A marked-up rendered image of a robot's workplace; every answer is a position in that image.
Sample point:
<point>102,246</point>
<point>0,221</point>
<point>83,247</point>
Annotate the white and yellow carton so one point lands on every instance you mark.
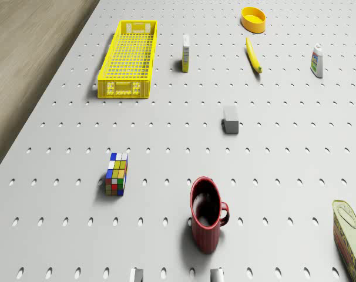
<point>185,55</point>

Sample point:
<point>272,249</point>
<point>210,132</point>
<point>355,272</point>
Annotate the small white bottle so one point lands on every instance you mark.
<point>316,63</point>

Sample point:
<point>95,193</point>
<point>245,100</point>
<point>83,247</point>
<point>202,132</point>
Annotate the red mug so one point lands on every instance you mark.
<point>206,236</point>

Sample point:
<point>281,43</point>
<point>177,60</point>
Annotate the yellow bowl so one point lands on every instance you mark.
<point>253,25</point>

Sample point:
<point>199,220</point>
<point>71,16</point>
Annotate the grey cube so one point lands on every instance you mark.
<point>231,124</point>

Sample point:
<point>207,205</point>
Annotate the yellow basket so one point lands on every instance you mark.
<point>123,88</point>

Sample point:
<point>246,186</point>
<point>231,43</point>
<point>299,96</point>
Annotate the flat-sided can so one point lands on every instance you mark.
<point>347,232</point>

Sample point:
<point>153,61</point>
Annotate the puzzle cube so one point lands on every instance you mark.
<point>116,176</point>

